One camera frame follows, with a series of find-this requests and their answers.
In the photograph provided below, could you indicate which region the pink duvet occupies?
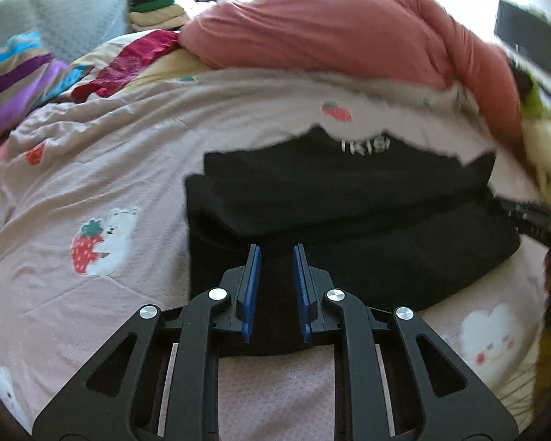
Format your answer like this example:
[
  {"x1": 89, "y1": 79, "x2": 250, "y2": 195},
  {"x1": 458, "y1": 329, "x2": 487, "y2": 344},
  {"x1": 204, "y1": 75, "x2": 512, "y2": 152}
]
[{"x1": 180, "y1": 0, "x2": 529, "y2": 157}]

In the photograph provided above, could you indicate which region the black sweater with orange cuffs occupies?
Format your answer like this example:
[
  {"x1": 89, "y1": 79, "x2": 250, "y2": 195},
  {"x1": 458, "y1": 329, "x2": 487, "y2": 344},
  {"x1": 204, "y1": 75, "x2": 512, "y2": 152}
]
[{"x1": 185, "y1": 125, "x2": 522, "y2": 358}]

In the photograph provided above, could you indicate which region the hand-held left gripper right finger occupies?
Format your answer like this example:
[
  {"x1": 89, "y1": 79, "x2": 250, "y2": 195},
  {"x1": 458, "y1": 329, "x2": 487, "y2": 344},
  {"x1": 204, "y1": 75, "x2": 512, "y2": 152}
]
[{"x1": 293, "y1": 243, "x2": 519, "y2": 441}]

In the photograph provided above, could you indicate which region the striped colourful blanket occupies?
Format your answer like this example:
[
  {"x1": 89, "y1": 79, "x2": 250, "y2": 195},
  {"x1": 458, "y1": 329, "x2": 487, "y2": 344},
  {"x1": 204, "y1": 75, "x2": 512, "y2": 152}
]
[{"x1": 0, "y1": 30, "x2": 93, "y2": 148}]

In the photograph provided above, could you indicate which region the dark brown cloth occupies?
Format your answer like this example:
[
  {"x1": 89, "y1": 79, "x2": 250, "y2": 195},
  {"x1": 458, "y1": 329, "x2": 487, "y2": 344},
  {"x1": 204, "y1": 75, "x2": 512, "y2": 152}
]
[{"x1": 509, "y1": 67, "x2": 533, "y2": 97}]

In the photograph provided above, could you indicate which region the green cloth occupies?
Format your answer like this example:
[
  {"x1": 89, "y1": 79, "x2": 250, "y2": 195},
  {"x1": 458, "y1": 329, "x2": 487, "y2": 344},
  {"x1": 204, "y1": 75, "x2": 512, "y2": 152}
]
[{"x1": 519, "y1": 71, "x2": 551, "y2": 120}]

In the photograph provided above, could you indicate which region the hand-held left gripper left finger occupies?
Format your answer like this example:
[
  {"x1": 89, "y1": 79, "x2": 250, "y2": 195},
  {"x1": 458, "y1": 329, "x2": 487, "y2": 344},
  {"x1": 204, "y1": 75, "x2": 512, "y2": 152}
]
[{"x1": 31, "y1": 243, "x2": 263, "y2": 441}]

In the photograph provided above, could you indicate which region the grey quilted pillow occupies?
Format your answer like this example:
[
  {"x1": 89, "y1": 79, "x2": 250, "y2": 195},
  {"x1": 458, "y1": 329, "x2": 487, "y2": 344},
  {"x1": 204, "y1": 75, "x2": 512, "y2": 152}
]
[{"x1": 0, "y1": 0, "x2": 132, "y2": 62}]

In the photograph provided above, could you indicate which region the cream fluffy blanket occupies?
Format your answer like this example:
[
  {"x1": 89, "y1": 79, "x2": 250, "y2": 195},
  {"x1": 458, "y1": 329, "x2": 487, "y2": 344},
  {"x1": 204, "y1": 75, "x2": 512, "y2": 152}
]
[{"x1": 521, "y1": 117, "x2": 551, "y2": 207}]

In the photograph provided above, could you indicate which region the black monitor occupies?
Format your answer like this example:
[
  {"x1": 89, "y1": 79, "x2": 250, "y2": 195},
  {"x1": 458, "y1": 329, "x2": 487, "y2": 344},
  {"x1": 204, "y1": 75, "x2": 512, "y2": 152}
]
[{"x1": 493, "y1": 0, "x2": 551, "y2": 74}]

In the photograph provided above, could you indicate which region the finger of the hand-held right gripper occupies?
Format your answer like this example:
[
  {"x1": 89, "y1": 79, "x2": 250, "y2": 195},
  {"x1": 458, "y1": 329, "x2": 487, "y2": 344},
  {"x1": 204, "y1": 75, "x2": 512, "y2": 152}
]
[{"x1": 484, "y1": 193, "x2": 551, "y2": 251}]

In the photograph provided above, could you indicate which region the red velvet garment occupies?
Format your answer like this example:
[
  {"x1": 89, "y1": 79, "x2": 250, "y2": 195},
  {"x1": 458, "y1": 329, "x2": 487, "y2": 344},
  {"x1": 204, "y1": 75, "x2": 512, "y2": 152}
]
[{"x1": 71, "y1": 30, "x2": 182, "y2": 104}]

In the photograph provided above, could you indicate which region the green folded garment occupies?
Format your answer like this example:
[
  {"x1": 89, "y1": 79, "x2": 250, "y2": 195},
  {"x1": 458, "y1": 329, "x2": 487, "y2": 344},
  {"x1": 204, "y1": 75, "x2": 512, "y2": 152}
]
[{"x1": 131, "y1": 0, "x2": 185, "y2": 12}]

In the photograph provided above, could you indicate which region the strawberry printed bed sheet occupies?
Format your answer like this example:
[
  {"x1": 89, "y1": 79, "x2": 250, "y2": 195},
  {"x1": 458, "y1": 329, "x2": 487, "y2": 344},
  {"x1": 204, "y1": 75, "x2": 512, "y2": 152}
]
[{"x1": 0, "y1": 32, "x2": 551, "y2": 437}]

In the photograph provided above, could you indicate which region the cream folded garment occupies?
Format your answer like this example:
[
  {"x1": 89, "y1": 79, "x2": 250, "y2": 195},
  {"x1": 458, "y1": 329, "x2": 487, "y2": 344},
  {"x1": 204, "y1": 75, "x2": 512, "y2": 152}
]
[{"x1": 129, "y1": 7, "x2": 198, "y2": 33}]

